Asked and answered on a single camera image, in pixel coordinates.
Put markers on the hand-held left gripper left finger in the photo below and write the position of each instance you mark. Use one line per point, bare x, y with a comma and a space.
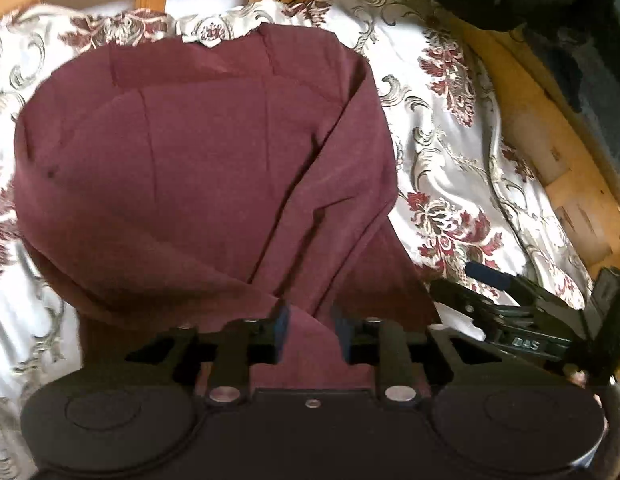
280, 331

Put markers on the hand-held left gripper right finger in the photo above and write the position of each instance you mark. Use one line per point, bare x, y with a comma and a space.
343, 336

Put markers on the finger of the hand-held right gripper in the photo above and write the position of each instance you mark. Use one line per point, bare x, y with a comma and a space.
485, 273
454, 296

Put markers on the maroon garment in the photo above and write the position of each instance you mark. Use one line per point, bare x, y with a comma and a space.
200, 175

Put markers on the person's right forearm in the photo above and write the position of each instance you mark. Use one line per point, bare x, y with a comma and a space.
617, 435

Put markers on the person's right hand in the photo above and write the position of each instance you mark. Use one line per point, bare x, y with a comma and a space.
582, 379

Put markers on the floral white bedspread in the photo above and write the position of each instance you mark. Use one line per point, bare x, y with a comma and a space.
459, 160

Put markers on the wooden bed frame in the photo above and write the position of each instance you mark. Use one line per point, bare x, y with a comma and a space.
549, 130

